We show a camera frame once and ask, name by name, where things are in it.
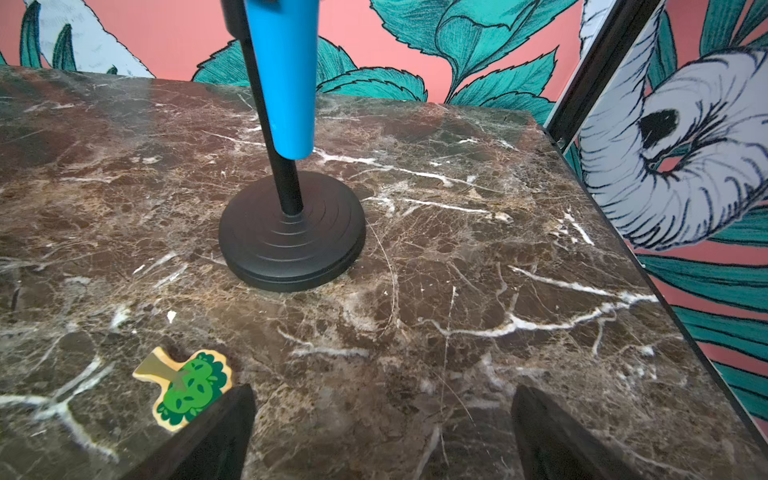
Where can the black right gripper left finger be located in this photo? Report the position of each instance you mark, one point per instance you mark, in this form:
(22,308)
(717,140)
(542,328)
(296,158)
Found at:
(212,446)

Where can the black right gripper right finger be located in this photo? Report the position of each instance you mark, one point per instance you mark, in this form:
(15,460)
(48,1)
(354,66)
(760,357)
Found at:
(552,445)

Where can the blue toy microphone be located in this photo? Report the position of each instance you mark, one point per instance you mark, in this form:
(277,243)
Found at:
(284,36)

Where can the black right frame post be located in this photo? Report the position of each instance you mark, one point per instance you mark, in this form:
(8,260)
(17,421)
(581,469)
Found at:
(608,29)

